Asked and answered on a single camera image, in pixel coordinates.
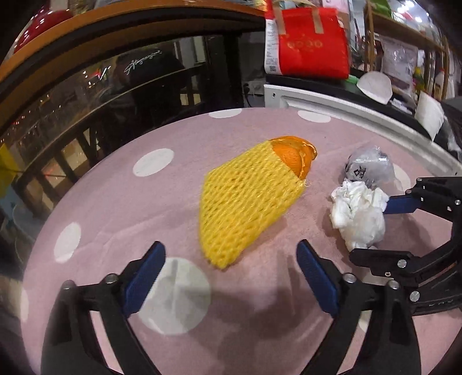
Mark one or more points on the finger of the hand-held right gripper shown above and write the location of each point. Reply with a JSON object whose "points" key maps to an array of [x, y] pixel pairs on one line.
{"points": [[400, 204], [382, 259]]}

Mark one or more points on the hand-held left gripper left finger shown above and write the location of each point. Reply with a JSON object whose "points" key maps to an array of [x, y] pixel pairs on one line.
{"points": [[144, 277]]}

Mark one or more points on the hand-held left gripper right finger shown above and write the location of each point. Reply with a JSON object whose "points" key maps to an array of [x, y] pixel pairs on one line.
{"points": [[317, 281]]}

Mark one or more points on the white tissue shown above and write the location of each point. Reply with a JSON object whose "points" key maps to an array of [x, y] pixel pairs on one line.
{"points": [[357, 216]]}

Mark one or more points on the yellow foam net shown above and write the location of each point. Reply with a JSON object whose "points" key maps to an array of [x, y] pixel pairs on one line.
{"points": [[238, 205]]}

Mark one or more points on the orange fruit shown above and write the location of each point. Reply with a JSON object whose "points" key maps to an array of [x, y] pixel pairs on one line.
{"points": [[292, 158]]}

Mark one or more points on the crumpled clear plastic wrap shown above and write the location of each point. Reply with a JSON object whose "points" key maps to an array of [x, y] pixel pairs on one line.
{"points": [[368, 166]]}

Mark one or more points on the pink polka dot tablecloth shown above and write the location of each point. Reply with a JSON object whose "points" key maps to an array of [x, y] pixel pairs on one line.
{"points": [[144, 216]]}

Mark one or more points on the white jug red cap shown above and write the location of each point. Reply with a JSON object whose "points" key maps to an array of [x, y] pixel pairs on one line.
{"points": [[439, 86]]}

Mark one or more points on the yellow green toy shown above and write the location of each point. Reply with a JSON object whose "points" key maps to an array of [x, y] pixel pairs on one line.
{"points": [[418, 77]]}

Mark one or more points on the paper sheet in sleeve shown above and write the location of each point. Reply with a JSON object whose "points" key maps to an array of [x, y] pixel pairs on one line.
{"points": [[399, 61]]}

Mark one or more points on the yellow box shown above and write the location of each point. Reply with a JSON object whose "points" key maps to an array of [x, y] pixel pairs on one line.
{"points": [[5, 169]]}

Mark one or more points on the red bag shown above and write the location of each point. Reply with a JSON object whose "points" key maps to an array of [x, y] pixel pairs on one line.
{"points": [[310, 47]]}

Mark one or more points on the wooden shelf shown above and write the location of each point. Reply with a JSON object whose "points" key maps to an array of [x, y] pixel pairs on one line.
{"points": [[397, 21]]}

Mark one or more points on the glass display counter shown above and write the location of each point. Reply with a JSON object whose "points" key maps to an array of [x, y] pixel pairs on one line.
{"points": [[108, 93]]}

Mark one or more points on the red vase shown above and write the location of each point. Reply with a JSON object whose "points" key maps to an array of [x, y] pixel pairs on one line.
{"points": [[39, 25]]}

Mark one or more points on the white wall socket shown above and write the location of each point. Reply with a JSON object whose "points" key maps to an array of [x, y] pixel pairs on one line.
{"points": [[252, 87]]}

